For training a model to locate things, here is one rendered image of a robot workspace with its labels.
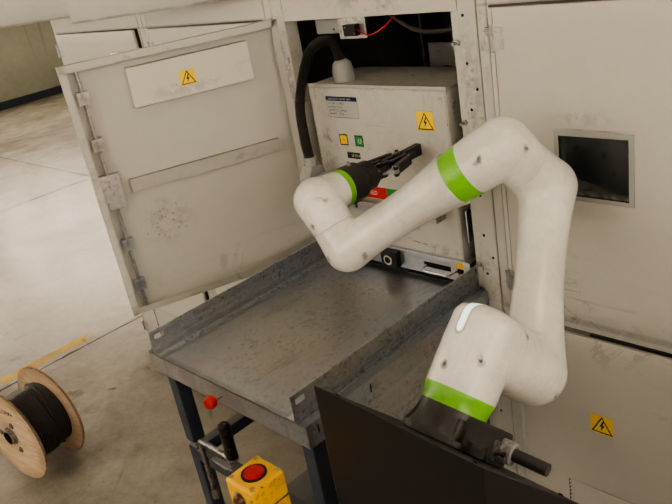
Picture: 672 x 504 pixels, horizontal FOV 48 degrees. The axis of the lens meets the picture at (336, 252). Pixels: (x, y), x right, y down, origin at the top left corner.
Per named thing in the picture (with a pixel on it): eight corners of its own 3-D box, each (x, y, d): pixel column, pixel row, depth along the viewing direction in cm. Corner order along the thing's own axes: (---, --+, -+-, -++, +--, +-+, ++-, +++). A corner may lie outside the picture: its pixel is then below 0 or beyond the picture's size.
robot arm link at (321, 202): (298, 178, 165) (276, 198, 173) (329, 226, 164) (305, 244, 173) (342, 157, 173) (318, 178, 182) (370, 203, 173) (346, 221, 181)
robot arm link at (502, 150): (554, 169, 146) (539, 126, 153) (517, 136, 138) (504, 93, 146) (478, 215, 155) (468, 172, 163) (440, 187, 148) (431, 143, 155)
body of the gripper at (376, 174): (348, 192, 185) (372, 179, 191) (374, 196, 179) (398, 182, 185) (343, 163, 182) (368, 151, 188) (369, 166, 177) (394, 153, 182)
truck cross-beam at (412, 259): (471, 284, 200) (469, 264, 198) (330, 250, 237) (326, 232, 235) (482, 276, 203) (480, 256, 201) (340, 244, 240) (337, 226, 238)
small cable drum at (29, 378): (-3, 465, 311) (-38, 385, 295) (41, 434, 326) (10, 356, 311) (55, 492, 288) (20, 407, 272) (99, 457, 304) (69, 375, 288)
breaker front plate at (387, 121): (461, 266, 200) (441, 91, 182) (334, 238, 234) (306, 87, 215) (464, 264, 201) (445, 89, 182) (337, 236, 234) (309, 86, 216)
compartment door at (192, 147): (130, 308, 229) (53, 65, 200) (316, 245, 249) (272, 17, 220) (134, 316, 223) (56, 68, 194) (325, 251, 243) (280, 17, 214)
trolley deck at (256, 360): (311, 450, 160) (306, 427, 157) (154, 369, 202) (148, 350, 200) (489, 309, 201) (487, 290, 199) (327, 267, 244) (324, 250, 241)
